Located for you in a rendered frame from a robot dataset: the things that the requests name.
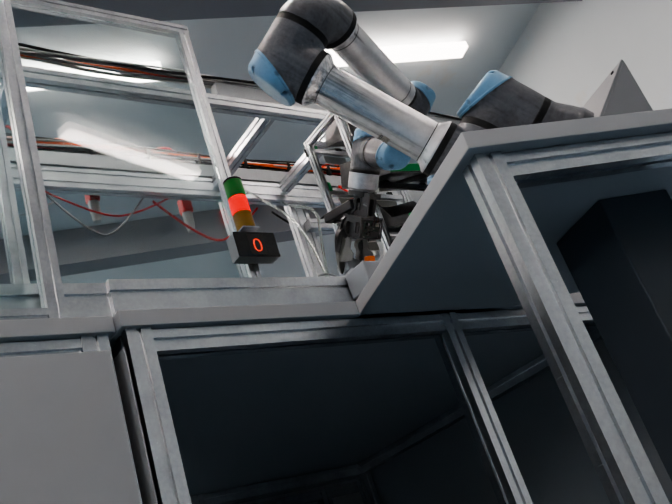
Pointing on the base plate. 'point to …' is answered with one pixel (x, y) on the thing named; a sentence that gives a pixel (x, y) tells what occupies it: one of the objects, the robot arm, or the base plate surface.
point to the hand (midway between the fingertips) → (348, 267)
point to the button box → (357, 279)
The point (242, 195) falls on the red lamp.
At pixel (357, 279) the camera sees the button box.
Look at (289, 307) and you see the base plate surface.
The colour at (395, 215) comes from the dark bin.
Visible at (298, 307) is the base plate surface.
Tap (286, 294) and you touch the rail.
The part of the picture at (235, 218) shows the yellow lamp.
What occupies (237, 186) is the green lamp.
